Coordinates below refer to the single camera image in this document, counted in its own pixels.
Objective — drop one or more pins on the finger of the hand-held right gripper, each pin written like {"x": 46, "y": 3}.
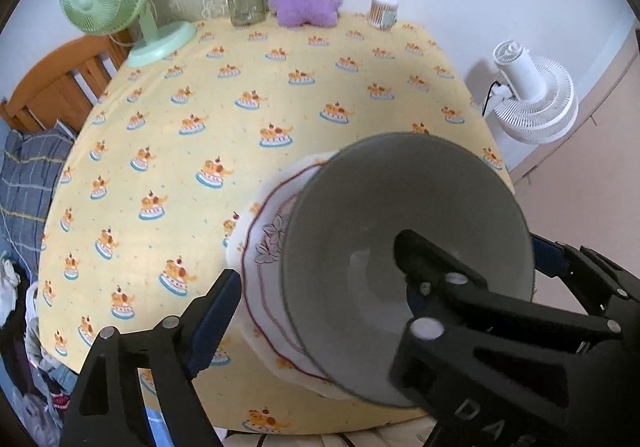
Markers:
{"x": 430, "y": 272}
{"x": 547, "y": 257}

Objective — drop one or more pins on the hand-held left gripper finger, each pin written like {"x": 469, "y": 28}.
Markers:
{"x": 215, "y": 322}

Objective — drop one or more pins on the pink rimmed plate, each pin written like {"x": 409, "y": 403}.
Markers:
{"x": 265, "y": 287}

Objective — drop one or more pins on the large yellow floral plate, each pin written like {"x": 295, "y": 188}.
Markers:
{"x": 234, "y": 252}

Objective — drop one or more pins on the floral ceramic bowl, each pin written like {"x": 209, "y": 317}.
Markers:
{"x": 350, "y": 207}

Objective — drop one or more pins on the beige wooden door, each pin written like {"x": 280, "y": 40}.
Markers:
{"x": 590, "y": 152}

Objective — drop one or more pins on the white standing fan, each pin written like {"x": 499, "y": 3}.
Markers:
{"x": 535, "y": 97}

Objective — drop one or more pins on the pile of clothes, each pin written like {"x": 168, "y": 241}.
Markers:
{"x": 30, "y": 377}

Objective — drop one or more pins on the grey plaid pillow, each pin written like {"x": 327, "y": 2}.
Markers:
{"x": 30, "y": 187}

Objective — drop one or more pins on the yellow printed tablecloth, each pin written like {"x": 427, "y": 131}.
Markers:
{"x": 200, "y": 77}

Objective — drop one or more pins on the cotton swab container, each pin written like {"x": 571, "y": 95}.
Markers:
{"x": 384, "y": 14}

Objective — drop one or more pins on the wooden headboard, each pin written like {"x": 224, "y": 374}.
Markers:
{"x": 50, "y": 87}

